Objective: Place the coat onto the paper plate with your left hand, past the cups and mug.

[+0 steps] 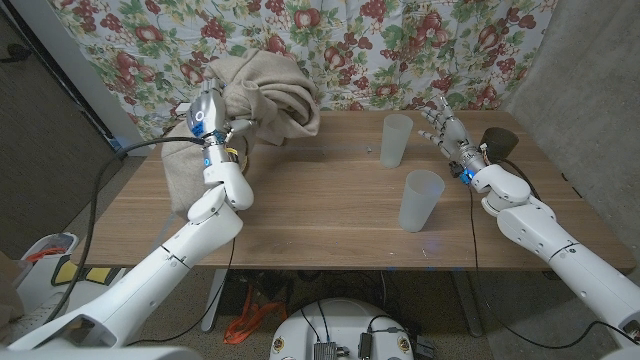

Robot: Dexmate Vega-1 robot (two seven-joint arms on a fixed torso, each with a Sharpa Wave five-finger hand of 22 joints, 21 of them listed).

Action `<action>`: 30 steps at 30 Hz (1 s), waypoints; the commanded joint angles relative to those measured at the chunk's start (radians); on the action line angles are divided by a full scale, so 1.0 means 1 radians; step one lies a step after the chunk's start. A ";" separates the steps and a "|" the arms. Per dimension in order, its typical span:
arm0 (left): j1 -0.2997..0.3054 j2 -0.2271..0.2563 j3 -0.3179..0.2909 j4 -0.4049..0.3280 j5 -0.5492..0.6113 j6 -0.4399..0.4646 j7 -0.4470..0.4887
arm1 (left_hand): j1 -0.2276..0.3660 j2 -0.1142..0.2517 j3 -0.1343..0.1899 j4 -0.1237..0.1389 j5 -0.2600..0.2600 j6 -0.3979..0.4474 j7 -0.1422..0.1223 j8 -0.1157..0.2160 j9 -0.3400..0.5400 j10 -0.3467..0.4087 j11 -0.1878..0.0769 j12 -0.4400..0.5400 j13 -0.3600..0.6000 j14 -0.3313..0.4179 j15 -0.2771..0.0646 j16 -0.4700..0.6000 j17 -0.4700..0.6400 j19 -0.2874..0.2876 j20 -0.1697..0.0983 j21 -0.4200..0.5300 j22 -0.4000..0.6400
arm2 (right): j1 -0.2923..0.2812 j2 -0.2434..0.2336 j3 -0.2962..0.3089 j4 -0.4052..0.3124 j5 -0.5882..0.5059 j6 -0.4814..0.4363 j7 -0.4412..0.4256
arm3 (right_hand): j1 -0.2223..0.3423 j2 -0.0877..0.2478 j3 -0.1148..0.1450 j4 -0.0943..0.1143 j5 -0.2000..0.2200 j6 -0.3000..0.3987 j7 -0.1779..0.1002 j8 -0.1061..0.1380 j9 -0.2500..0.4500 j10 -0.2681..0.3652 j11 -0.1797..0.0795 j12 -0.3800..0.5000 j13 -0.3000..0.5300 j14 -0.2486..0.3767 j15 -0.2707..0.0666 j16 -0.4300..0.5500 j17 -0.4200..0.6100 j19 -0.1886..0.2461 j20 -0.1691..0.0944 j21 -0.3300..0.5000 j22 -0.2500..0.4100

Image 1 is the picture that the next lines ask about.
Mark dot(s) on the grey connector box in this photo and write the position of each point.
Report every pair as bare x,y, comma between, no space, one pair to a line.
325,351

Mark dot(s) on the black adapter box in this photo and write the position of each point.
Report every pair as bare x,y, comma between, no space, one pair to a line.
365,346

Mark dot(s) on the white bin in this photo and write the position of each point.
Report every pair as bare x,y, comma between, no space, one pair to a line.
45,247

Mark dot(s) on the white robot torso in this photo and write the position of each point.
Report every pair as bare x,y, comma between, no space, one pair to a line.
340,320

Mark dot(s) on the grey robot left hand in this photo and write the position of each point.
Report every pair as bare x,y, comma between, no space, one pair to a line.
207,115

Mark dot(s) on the white sneaker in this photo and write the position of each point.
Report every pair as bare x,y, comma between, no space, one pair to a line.
35,317

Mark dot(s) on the yellow and black pad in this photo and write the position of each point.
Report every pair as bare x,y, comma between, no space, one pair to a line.
95,275

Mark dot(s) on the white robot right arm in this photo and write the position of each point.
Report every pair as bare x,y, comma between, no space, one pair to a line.
565,255

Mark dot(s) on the floral fruit print backdrop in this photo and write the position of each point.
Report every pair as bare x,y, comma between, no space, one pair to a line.
350,50

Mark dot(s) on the dark brown mug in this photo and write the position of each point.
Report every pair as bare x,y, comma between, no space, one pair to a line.
502,142

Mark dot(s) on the grey metal table leg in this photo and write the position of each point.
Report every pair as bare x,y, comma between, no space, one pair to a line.
467,300

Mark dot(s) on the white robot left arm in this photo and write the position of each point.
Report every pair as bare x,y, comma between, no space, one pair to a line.
150,280

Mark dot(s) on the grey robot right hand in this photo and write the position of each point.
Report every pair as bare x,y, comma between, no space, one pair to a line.
457,137

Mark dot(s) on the frosted plastic cup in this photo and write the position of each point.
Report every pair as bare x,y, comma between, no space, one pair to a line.
417,205
395,142

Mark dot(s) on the white metal table leg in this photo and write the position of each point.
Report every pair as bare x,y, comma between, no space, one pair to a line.
214,300

